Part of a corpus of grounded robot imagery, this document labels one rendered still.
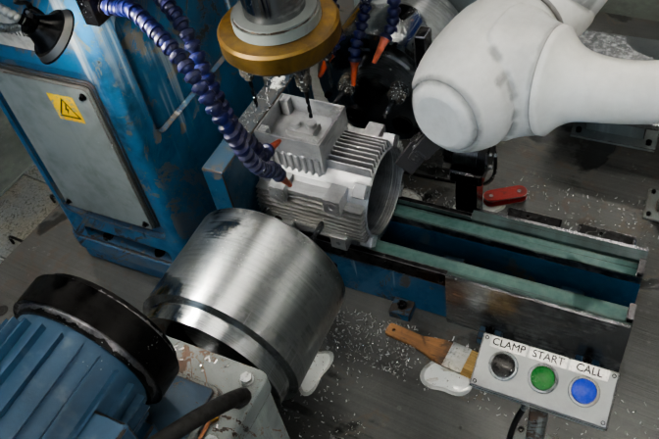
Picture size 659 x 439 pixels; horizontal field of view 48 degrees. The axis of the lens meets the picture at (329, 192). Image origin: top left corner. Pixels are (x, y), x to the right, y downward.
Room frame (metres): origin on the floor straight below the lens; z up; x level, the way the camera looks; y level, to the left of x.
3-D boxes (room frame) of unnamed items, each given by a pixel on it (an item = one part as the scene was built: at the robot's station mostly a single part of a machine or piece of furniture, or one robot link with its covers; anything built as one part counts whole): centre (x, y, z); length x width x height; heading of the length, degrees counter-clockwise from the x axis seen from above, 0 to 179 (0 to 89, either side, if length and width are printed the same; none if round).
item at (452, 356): (0.64, -0.13, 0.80); 0.21 x 0.05 x 0.01; 51
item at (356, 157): (0.89, -0.01, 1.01); 0.20 x 0.19 x 0.19; 56
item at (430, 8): (1.17, -0.19, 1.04); 0.41 x 0.25 x 0.25; 147
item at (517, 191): (0.95, -0.34, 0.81); 0.09 x 0.03 x 0.02; 88
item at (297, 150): (0.92, 0.02, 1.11); 0.12 x 0.11 x 0.07; 56
